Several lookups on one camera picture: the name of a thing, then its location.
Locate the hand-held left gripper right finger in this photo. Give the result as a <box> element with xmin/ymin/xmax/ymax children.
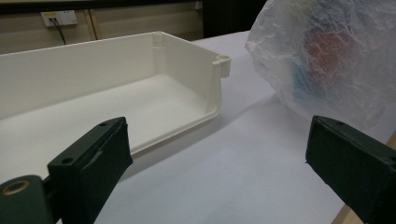
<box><xmin>304</xmin><ymin>115</ymin><xmax>396</xmax><ymax>224</ymax></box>

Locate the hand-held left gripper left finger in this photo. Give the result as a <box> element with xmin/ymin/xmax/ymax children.
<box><xmin>47</xmin><ymin>117</ymin><xmax>134</xmax><ymax>224</ymax></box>

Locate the translucent plastic bag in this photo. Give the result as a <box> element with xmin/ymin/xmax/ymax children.
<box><xmin>245</xmin><ymin>0</ymin><xmax>396</xmax><ymax>132</ymax></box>

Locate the white plastic tray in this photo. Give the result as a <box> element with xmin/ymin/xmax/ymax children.
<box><xmin>0</xmin><ymin>31</ymin><xmax>233</xmax><ymax>188</ymax></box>

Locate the blue snack pouch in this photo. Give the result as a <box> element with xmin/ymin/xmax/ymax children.
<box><xmin>290</xmin><ymin>18</ymin><xmax>375</xmax><ymax>104</ymax></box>

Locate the black wall cable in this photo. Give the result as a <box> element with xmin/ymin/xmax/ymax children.
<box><xmin>49</xmin><ymin>17</ymin><xmax>67</xmax><ymax>46</ymax></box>

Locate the white wall socket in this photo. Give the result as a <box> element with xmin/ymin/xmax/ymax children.
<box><xmin>40</xmin><ymin>10</ymin><xmax>78</xmax><ymax>28</ymax></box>

